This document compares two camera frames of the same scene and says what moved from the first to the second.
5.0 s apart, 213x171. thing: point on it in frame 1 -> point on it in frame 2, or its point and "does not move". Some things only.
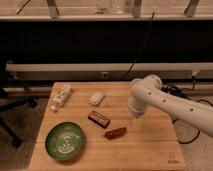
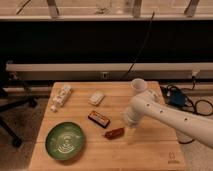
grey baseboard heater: x=88 y=71 does not move
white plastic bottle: x=61 y=97 does not move
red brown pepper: x=115 y=133 does not move
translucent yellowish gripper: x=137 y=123 -> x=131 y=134
